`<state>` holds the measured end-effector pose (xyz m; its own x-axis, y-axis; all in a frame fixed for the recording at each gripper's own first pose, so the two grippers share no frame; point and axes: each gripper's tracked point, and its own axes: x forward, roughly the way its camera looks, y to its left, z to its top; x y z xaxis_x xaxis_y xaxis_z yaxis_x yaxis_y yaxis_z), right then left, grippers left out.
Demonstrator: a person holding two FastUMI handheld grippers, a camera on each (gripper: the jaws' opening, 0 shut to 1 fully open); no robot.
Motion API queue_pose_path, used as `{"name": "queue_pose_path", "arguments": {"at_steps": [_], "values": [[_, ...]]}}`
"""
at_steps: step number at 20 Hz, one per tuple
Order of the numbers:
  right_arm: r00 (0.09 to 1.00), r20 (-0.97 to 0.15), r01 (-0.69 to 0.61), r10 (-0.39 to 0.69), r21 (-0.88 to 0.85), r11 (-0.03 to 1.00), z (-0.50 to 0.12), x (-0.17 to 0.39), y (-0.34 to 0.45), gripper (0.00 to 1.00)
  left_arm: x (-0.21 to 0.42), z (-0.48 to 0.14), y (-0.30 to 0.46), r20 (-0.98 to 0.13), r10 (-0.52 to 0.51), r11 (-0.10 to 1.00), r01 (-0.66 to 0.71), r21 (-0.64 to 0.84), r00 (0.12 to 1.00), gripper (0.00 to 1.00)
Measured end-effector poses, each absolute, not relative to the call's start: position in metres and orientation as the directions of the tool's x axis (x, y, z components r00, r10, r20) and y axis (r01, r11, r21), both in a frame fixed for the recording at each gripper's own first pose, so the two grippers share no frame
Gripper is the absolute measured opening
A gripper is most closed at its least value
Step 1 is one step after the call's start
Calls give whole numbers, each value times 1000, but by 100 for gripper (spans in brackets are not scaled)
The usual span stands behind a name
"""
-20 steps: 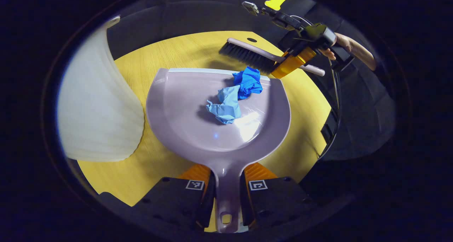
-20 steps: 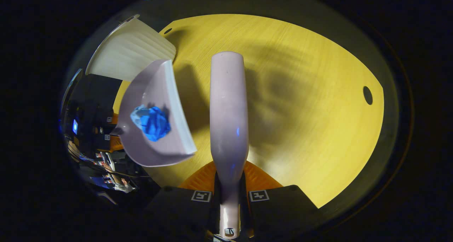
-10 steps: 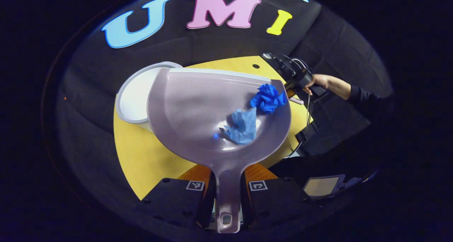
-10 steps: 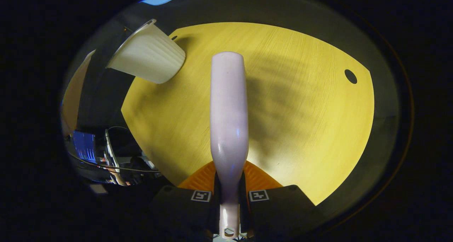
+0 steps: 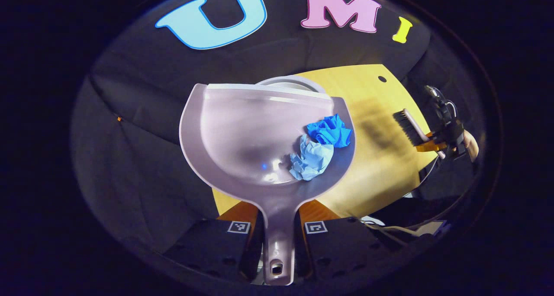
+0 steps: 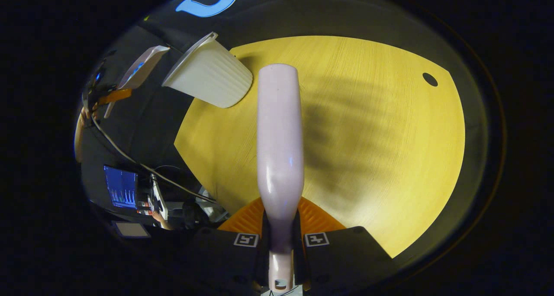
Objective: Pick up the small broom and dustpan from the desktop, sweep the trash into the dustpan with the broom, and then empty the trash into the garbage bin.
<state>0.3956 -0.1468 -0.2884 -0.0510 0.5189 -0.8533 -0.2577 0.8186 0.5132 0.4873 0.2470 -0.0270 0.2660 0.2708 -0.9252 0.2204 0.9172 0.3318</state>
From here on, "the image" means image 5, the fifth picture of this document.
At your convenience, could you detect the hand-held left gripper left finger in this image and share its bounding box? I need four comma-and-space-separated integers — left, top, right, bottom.
162, 201, 264, 283

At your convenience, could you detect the white ribbed garbage bin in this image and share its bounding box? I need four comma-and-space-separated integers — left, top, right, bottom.
255, 75, 327, 98

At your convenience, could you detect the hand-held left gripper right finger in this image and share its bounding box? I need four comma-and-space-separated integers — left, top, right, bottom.
294, 199, 391, 283

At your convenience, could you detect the dark blue paper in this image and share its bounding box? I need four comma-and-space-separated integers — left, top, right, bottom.
306, 113, 353, 148

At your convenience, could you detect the light blue paper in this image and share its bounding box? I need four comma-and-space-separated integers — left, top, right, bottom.
289, 137, 335, 181

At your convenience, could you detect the small pale pink broom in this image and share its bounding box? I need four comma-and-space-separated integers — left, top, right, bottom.
393, 109, 446, 160

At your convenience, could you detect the black backdrop cloth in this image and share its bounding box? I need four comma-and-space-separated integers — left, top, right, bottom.
71, 0, 485, 253

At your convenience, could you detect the white cable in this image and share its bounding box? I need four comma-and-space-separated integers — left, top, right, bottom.
355, 218, 433, 245

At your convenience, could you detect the pale pink dustpan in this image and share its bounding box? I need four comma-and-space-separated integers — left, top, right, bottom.
179, 83, 356, 286

